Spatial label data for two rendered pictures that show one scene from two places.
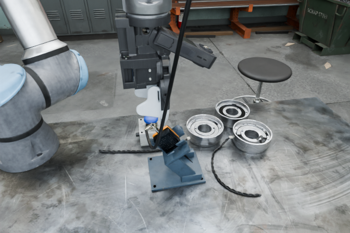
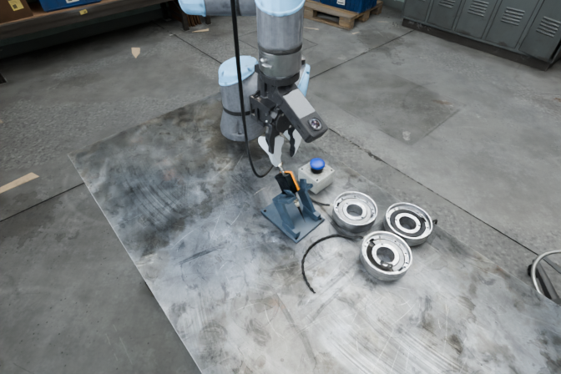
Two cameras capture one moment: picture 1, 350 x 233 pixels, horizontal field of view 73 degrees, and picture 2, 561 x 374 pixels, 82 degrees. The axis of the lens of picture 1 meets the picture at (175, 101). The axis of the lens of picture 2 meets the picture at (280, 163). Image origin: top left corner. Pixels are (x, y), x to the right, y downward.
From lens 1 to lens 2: 46 cm
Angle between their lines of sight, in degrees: 45
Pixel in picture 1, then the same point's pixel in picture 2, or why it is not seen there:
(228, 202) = (287, 269)
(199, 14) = not seen: outside the picture
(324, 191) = (369, 359)
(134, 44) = (263, 88)
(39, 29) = not seen: hidden behind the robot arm
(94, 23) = (495, 27)
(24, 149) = (231, 123)
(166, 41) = (278, 99)
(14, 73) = (246, 67)
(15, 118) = (232, 98)
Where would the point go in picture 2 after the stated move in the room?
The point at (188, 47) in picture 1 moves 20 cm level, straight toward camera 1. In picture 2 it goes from (291, 113) to (179, 149)
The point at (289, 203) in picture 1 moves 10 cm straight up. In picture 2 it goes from (324, 324) to (330, 300)
